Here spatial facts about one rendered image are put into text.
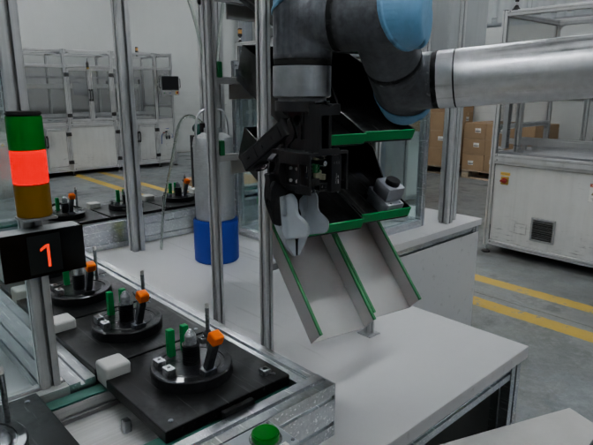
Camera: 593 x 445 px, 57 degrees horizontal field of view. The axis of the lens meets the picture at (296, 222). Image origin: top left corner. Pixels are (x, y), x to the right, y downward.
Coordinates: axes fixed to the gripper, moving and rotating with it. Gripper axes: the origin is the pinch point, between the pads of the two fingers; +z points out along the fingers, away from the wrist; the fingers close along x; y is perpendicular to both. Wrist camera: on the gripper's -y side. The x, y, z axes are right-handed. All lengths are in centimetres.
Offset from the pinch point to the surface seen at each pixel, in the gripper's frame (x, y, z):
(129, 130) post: 38, -127, -7
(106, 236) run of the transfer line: 31, -137, 32
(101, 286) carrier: -1, -67, 24
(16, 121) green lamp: -25.7, -29.8, -17.1
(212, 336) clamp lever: -6.0, -12.1, 16.4
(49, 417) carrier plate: -27.9, -23.3, 26.2
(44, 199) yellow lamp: -23.2, -29.4, -5.4
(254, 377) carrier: 1.8, -11.5, 26.2
